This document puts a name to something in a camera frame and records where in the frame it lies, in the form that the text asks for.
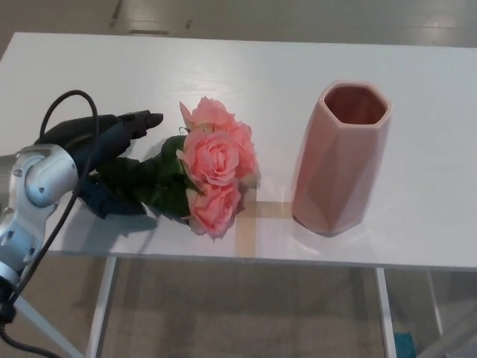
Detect pink rose bouquet green stems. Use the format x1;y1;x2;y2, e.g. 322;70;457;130
95;95;260;243

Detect pink faceted ceramic vase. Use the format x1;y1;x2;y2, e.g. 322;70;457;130
291;79;393;236

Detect short beige tape strip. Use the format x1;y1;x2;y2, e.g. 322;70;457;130
245;201;295;219

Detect white table leg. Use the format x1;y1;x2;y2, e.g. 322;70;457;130
426;271;444;336
375;267;399;358
84;257;119;358

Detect teal floor marker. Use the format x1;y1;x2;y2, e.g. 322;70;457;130
395;330;415;358

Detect light blue metal bar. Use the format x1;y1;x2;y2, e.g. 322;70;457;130
14;298;81;358

